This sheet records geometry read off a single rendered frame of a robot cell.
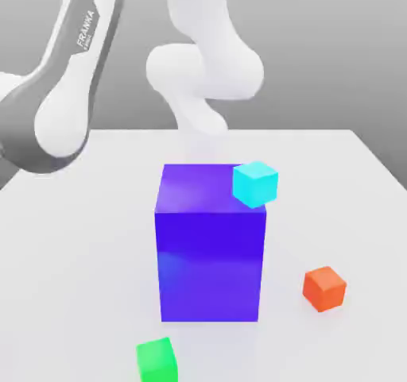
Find small cyan cube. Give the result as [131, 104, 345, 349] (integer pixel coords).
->
[232, 160, 280, 210]

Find small green cube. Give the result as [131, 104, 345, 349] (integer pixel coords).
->
[135, 336, 179, 382]

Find small orange cube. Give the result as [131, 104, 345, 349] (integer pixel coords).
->
[301, 265, 348, 313]

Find large blue box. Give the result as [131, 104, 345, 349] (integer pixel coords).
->
[154, 163, 267, 323]

